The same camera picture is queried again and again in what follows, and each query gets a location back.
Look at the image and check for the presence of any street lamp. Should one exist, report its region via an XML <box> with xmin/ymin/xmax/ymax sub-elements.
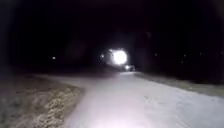
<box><xmin>108</xmin><ymin>48</ymin><xmax>129</xmax><ymax>67</ymax></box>

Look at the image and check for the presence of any vehicle with headlights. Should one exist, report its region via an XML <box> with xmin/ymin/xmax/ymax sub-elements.
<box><xmin>123</xmin><ymin>64</ymin><xmax>136</xmax><ymax>72</ymax></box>

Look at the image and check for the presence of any grey paved path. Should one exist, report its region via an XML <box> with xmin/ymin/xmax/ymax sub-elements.
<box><xmin>33</xmin><ymin>70</ymin><xmax>224</xmax><ymax>128</ymax></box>

